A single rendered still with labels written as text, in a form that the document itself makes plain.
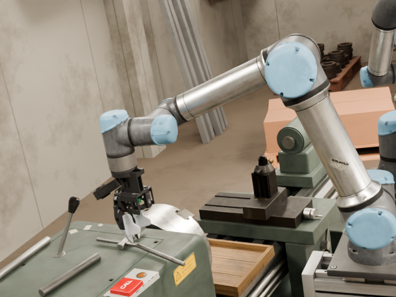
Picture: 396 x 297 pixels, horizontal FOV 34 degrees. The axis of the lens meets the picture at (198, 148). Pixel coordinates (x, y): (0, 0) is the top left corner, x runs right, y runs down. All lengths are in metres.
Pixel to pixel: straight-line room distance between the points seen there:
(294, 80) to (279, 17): 7.96
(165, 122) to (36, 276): 0.55
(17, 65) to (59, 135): 0.74
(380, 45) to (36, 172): 3.62
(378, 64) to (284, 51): 0.89
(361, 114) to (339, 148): 4.04
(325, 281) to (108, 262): 0.59
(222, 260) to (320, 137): 1.04
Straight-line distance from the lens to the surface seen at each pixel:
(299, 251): 2.56
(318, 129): 1.52
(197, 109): 1.70
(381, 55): 2.28
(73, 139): 5.74
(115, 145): 1.66
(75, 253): 1.89
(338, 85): 7.90
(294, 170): 3.06
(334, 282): 1.84
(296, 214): 2.54
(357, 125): 5.60
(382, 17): 2.12
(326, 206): 2.69
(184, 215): 2.09
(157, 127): 1.61
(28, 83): 5.30
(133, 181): 1.69
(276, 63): 1.47
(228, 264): 2.43
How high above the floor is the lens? 2.05
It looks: 18 degrees down
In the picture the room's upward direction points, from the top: 10 degrees counter-clockwise
